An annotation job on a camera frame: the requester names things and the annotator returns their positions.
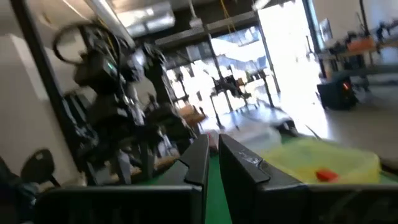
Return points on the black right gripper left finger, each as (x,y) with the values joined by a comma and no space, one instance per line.
(124,205)

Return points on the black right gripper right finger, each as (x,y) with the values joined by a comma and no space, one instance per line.
(280,202)

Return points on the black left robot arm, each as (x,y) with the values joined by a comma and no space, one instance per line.
(99,71)

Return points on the yellow translucent plastic bin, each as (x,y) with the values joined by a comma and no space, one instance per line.
(311,158)

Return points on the red rectangular block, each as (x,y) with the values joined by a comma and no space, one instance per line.
(326,175)

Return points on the white translucent plastic bin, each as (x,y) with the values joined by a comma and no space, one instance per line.
(255,137)

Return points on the black table clamp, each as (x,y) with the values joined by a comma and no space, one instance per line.
(287,127)

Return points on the black computer tower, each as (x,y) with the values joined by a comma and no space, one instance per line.
(335,93)

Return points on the metal workbench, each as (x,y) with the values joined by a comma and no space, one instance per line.
(357,55)

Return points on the orange box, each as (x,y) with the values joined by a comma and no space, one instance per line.
(360,44)

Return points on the black round mount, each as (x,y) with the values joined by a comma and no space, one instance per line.
(38,166)

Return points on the black aluminium table frame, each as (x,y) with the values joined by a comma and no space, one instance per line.
(40,71)

